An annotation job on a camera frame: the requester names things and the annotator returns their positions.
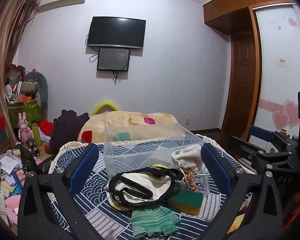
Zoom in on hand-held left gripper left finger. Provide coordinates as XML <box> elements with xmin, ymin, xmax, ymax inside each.
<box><xmin>17</xmin><ymin>144</ymin><xmax>100</xmax><ymax>240</ymax></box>

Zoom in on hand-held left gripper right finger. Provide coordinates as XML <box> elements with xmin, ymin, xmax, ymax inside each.
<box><xmin>201</xmin><ymin>142</ymin><xmax>283</xmax><ymax>240</ymax></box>

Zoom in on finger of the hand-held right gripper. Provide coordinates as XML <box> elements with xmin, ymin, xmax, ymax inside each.
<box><xmin>231</xmin><ymin>136</ymin><xmax>273</xmax><ymax>167</ymax></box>
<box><xmin>249</xmin><ymin>126</ymin><xmax>298</xmax><ymax>153</ymax></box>

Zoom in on white drawstring pouch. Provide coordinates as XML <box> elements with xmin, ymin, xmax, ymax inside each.
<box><xmin>170</xmin><ymin>144</ymin><xmax>204</xmax><ymax>174</ymax></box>

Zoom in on silver mesh scrubber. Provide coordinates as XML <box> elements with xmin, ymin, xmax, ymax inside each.
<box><xmin>176</xmin><ymin>174</ymin><xmax>203</xmax><ymax>193</ymax></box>

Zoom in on green and yellow sponge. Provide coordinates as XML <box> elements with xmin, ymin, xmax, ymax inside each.
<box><xmin>168</xmin><ymin>189</ymin><xmax>204</xmax><ymax>216</ymax></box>

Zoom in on clear plastic storage box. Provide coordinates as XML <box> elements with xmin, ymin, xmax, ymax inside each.
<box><xmin>104</xmin><ymin>122</ymin><xmax>211</xmax><ymax>196</ymax></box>

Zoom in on green knitted glove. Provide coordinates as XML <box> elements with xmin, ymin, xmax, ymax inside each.
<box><xmin>130</xmin><ymin>205</ymin><xmax>182</xmax><ymax>239</ymax></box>

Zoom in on blue patterned tablecloth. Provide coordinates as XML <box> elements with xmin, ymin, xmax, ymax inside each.
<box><xmin>49</xmin><ymin>134</ymin><xmax>253</xmax><ymax>240</ymax></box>

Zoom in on dark purple cloth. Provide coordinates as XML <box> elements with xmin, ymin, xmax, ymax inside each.
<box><xmin>49</xmin><ymin>109</ymin><xmax>90</xmax><ymax>156</ymax></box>

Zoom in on brown wooden door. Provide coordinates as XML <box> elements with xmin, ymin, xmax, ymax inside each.
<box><xmin>222</xmin><ymin>34</ymin><xmax>256</xmax><ymax>133</ymax></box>

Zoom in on red plush toy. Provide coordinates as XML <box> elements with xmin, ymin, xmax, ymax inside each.
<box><xmin>39</xmin><ymin>120</ymin><xmax>55</xmax><ymax>136</ymax></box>

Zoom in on black flashlight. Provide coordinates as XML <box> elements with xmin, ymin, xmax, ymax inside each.
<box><xmin>26</xmin><ymin>139</ymin><xmax>41</xmax><ymax>157</ymax></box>

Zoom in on green bottle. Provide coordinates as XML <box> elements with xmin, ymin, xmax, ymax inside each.
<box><xmin>31</xmin><ymin>122</ymin><xmax>43</xmax><ymax>147</ymax></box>

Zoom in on beige patchwork blanket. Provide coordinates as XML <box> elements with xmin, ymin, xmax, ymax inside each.
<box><xmin>77</xmin><ymin>111</ymin><xmax>181</xmax><ymax>146</ymax></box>

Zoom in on pink rabbit figure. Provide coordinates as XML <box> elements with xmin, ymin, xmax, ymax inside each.
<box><xmin>17</xmin><ymin>112</ymin><xmax>33</xmax><ymax>142</ymax></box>

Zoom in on pile of papers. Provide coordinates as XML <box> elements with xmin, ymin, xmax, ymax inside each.
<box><xmin>0</xmin><ymin>150</ymin><xmax>28</xmax><ymax>205</ymax></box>

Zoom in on green fabric storage bin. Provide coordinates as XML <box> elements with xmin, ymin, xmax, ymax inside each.
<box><xmin>7</xmin><ymin>99</ymin><xmax>44</xmax><ymax>128</ymax></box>

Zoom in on pink plush toy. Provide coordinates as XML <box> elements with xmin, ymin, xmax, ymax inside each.
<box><xmin>5</xmin><ymin>195</ymin><xmax>22</xmax><ymax>226</ymax></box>

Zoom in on wooden wardrobe with white door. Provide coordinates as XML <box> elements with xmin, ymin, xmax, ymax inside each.
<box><xmin>203</xmin><ymin>0</ymin><xmax>300</xmax><ymax>155</ymax></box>

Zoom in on striped brown curtain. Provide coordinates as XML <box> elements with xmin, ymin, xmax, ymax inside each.
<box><xmin>0</xmin><ymin>0</ymin><xmax>42</xmax><ymax>140</ymax></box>

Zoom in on yellow ring cushion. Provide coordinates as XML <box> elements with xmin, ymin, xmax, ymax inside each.
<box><xmin>91</xmin><ymin>100</ymin><xmax>119</xmax><ymax>117</ymax></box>

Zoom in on small black wall monitor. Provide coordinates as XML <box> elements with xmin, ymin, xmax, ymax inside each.
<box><xmin>97</xmin><ymin>47</ymin><xmax>131</xmax><ymax>72</ymax></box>

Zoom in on wall-mounted black television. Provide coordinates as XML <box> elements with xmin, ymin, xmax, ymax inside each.
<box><xmin>87</xmin><ymin>16</ymin><xmax>147</xmax><ymax>49</ymax></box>

